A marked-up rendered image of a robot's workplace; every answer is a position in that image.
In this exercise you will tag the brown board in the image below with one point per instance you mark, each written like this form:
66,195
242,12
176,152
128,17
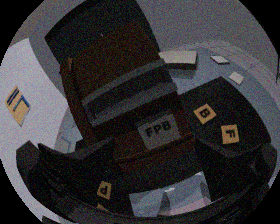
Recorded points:
116,81

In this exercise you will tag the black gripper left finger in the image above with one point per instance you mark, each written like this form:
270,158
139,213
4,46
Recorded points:
84,169

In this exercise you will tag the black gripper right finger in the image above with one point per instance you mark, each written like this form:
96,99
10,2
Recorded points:
220,166

